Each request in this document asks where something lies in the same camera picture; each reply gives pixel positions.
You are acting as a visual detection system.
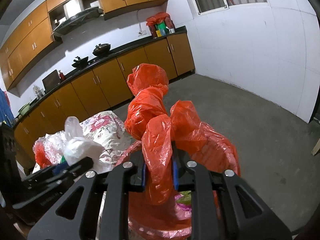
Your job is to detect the yellow-green plastic bag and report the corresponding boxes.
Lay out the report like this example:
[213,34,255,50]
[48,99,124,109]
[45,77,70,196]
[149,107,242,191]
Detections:
[176,191,191,205]

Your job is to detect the blue hanging cloth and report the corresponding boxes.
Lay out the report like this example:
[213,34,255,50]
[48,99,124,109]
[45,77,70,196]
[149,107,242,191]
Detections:
[0,89,15,127]

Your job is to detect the black wok left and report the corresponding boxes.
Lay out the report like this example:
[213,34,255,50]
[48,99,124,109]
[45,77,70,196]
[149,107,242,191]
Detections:
[72,56,88,68]

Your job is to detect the glass jars on counter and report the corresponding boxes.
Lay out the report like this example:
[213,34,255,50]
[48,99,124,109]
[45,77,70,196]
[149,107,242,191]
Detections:
[33,85,45,100]

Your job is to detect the red bottle on counter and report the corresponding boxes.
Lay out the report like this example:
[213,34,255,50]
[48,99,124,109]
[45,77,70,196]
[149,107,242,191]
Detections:
[59,71,65,81]

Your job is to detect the red plastic bag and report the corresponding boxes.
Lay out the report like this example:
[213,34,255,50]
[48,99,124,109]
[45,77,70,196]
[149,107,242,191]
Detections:
[33,141,52,169]

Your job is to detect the lower wooden kitchen cabinets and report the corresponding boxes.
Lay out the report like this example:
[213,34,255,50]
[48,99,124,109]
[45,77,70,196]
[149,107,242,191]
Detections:
[14,26,195,169]

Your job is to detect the magenta plastic bag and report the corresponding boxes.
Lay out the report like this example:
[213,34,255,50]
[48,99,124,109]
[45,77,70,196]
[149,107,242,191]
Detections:
[175,192,191,212]

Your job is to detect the dark cutting board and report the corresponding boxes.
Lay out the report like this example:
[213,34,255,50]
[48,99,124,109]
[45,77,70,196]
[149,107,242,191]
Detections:
[42,70,61,94]

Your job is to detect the green pot on counter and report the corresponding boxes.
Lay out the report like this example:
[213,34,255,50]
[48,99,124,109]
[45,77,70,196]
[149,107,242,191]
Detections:
[18,103,30,115]

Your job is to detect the clear bubble wrap sheet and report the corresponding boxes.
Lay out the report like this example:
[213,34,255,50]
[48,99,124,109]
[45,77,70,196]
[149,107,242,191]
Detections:
[35,131,67,165]

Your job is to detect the black wok with lid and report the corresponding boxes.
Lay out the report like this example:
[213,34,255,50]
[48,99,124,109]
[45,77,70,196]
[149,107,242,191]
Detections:
[92,43,111,57]

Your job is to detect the range hood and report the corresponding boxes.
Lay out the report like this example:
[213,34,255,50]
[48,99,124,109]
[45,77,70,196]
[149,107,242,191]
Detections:
[52,7,103,37]

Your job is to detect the floral tablecloth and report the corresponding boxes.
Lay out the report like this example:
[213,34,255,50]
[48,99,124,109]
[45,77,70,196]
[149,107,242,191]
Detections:
[33,111,133,173]

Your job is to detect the orange-red knotted plastic bag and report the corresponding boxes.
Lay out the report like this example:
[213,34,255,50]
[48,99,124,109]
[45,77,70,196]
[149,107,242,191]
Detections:
[124,63,201,206]

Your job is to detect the red bag with groceries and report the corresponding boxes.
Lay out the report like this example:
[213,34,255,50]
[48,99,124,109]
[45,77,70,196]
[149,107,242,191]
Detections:
[146,12,175,38]

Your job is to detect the red mesh trash basket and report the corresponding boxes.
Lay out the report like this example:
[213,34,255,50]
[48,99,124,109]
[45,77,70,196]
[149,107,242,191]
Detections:
[118,115,240,239]

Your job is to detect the wooden bench frame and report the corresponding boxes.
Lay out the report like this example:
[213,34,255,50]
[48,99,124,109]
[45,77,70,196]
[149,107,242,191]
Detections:
[311,138,320,156]

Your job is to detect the white plastic bag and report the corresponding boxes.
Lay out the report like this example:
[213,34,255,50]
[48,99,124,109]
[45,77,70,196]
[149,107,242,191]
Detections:
[63,116,105,166]

